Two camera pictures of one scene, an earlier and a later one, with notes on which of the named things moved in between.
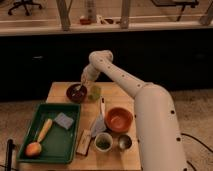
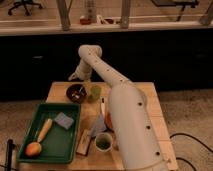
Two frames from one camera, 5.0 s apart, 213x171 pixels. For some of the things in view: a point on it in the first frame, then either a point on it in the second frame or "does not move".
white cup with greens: [103, 142] does not move
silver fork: [79, 86] → [78, 96]
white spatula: [100, 124] does not move
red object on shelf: [85, 21] does not move
